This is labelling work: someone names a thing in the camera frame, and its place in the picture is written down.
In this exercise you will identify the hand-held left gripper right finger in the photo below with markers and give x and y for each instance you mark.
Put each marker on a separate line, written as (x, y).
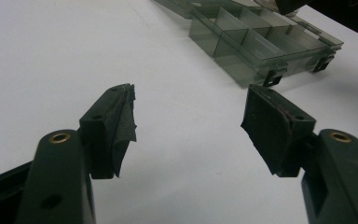
(273, 127)

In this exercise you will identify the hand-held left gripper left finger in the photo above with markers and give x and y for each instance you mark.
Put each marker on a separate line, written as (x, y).
(107, 130)

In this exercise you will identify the grey transparent compartment box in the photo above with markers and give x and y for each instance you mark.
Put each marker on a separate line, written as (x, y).
(261, 46)

